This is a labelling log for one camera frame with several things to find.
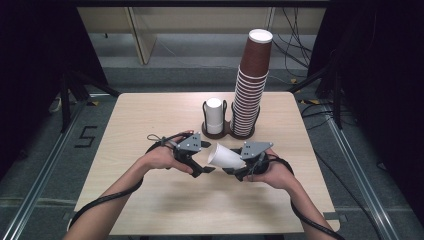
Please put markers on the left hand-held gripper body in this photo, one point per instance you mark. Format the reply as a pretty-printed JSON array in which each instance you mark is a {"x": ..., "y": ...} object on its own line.
[{"x": 190, "y": 144}]

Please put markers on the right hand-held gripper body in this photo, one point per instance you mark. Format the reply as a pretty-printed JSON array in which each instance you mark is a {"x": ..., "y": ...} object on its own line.
[{"x": 253, "y": 149}]

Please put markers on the single white paper cup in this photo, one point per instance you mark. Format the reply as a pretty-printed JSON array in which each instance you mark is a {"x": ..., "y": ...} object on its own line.
[{"x": 223, "y": 156}]

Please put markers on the stack of white paper cups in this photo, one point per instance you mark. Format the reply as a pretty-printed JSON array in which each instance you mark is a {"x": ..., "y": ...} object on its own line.
[{"x": 214, "y": 116}]

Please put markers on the stack of brown paper cups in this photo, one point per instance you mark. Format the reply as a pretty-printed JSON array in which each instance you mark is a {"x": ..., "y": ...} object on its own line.
[{"x": 255, "y": 60}]

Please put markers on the person's left hand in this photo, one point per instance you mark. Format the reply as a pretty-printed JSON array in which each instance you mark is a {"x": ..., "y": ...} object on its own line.
[{"x": 160, "y": 158}]

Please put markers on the person's right hand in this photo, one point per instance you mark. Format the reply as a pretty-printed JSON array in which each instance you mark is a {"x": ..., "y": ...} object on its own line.
[{"x": 280, "y": 175}]

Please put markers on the black tripod stand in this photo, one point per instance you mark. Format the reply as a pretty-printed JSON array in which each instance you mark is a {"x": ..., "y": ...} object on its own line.
[
  {"x": 336, "y": 93},
  {"x": 66, "y": 100}
]

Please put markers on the beige cabinet panel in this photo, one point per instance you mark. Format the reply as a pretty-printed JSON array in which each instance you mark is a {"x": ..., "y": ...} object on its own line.
[{"x": 143, "y": 36}]

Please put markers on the white metal stand leg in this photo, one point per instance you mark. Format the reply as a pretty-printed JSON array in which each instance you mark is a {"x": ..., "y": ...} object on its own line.
[{"x": 270, "y": 18}]

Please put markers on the aluminium floor rail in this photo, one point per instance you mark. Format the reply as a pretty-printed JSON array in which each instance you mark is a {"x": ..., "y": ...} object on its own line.
[
  {"x": 360, "y": 173},
  {"x": 40, "y": 180}
]

